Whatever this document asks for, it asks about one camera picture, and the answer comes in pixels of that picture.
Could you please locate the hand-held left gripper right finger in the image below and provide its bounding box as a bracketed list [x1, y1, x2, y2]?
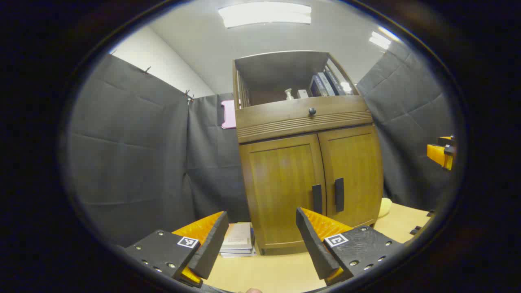
[296, 207, 405, 286]

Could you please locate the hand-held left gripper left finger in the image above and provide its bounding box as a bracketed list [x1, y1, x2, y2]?
[122, 211, 230, 289]

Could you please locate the wooden shoe cabinet door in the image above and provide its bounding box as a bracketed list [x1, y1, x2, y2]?
[239, 133, 327, 249]
[317, 124, 384, 228]

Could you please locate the wooden double-door shoe cabinet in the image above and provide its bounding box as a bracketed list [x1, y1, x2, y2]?
[232, 50, 384, 256]

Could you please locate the stack of white books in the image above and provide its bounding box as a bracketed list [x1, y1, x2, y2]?
[220, 222, 257, 258]

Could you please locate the black backdrop cloth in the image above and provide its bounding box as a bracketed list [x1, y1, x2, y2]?
[65, 39, 456, 249]

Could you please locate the blue-grey book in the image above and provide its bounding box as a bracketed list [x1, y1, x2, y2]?
[324, 67, 346, 96]
[317, 72, 336, 96]
[309, 74, 326, 97]

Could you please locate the small ceiling light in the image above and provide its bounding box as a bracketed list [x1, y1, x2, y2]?
[369, 26, 401, 50]

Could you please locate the wooden drawer with black knob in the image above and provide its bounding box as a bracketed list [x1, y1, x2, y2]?
[235, 96, 374, 144]

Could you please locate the large rectangular ceiling light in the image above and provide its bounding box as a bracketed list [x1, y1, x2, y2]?
[218, 2, 312, 28]

